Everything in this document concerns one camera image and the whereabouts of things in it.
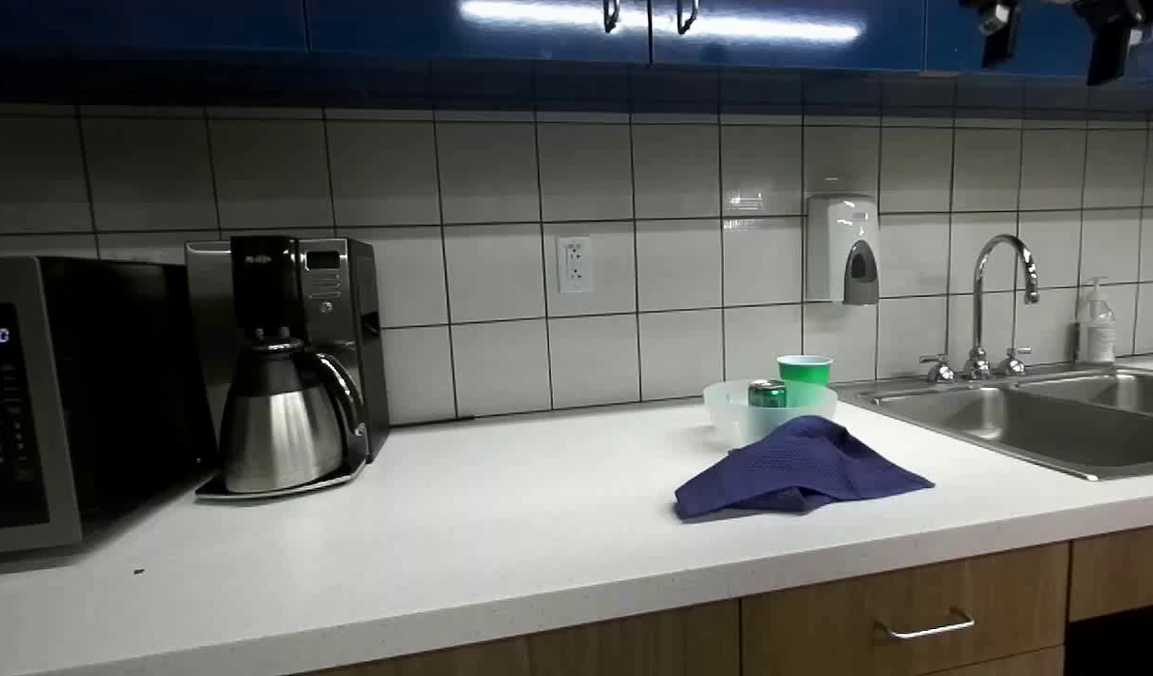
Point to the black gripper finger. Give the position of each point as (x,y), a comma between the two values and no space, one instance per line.
(1116,41)
(999,28)

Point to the green soda can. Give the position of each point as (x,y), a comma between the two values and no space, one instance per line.
(767,394)

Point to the clear plastic bowl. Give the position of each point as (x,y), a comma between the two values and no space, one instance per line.
(731,411)

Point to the chrome gooseneck faucet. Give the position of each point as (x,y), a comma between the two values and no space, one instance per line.
(982,301)

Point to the clear soap pump bottle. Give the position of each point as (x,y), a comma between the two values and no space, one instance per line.
(1099,327)

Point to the chrome faucet knob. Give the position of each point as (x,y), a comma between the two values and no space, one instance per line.
(1010,366)
(941,370)

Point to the stainless steel sink basin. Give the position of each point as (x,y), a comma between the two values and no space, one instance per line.
(1049,419)

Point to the green plastic cup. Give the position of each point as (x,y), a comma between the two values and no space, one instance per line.
(805,381)

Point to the dark blue cloth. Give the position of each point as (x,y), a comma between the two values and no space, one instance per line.
(792,471)

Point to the small wooden cabinet panel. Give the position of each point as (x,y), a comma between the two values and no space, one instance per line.
(1125,571)

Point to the wooden drawer front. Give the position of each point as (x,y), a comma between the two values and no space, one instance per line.
(851,621)

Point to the black drip coffee maker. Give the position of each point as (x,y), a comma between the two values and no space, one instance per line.
(330,312)

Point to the wooden lower cabinet door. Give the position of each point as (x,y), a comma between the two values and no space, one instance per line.
(599,651)

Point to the blue glossy upper cabinet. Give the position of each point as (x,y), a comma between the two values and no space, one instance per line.
(224,28)

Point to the stainless steel coffee carafe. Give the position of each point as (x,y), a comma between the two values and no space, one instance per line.
(277,426)

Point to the black steel microwave oven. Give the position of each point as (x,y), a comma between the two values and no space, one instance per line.
(60,399)

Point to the white wall soap dispenser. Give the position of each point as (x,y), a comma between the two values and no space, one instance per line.
(837,246)

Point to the white wall power outlet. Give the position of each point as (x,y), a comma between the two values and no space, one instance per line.
(577,263)

